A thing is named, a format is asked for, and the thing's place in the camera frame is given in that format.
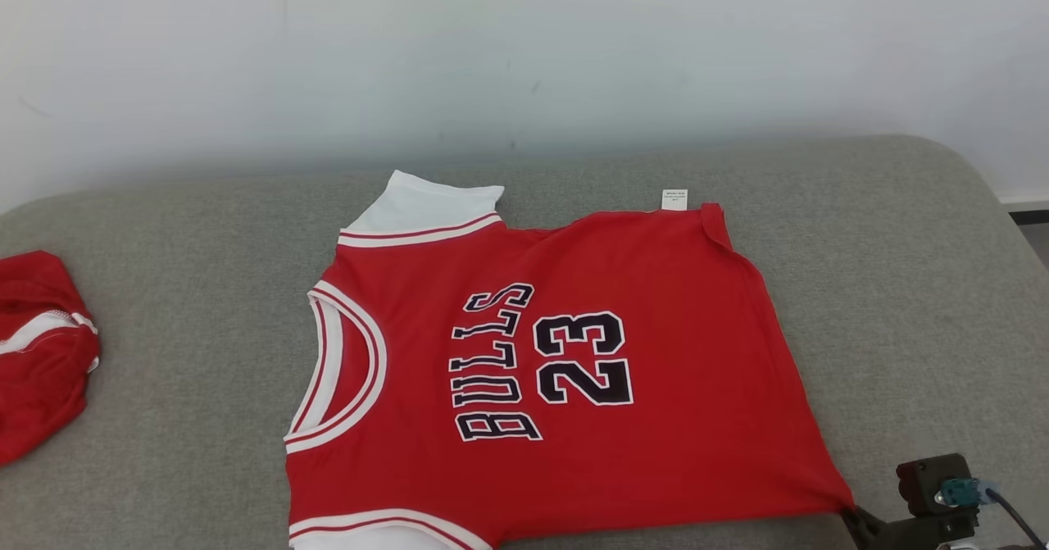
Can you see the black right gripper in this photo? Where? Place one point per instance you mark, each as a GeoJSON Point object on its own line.
{"type": "Point", "coordinates": [926, 534]}

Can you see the red Bulls 23 jersey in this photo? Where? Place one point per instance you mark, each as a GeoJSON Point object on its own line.
{"type": "Point", "coordinates": [656, 329]}

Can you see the red shorts with white band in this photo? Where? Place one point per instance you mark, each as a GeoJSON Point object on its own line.
{"type": "Point", "coordinates": [41, 402]}

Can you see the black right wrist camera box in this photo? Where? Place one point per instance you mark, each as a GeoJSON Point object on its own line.
{"type": "Point", "coordinates": [930, 480]}

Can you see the white black wall skirting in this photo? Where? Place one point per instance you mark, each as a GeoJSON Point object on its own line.
{"type": "Point", "coordinates": [1024, 199]}

